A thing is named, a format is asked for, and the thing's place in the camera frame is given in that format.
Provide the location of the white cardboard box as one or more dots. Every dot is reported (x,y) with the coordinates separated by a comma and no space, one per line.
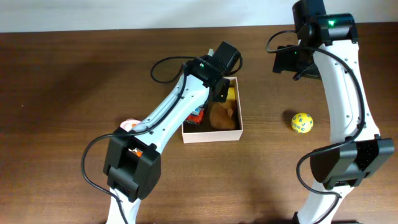
(194,133)

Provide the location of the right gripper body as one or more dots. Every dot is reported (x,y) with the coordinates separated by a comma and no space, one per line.
(298,61)

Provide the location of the pink duck figurine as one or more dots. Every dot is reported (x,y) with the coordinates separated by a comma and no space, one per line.
(127,125)

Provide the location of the multicoloured puzzle cube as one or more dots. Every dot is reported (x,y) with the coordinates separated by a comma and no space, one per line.
(231,93)

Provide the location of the red toy fire truck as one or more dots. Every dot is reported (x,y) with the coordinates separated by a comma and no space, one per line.
(196,116)

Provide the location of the yellow letter ball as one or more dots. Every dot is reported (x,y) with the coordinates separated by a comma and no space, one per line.
(302,123)

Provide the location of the brown plush toy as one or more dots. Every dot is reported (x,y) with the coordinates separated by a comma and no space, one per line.
(222,115)

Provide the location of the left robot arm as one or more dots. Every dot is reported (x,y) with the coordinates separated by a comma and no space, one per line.
(133,159)

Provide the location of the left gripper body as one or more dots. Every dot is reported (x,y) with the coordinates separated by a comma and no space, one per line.
(221,99)

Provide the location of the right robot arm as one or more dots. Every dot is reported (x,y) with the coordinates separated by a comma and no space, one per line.
(328,50)

